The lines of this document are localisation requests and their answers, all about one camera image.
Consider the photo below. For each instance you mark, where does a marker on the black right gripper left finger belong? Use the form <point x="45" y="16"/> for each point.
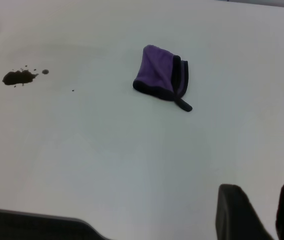
<point x="234" y="215"/>

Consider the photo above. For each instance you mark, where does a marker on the dark coffee spill puddle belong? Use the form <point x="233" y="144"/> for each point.
<point x="16" y="77"/>

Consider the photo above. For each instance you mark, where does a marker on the purple cloth with black trim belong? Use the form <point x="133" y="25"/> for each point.
<point x="153" y="70"/>

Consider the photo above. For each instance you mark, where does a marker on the small round coffee droplet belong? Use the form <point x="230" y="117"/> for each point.
<point x="45" y="72"/>

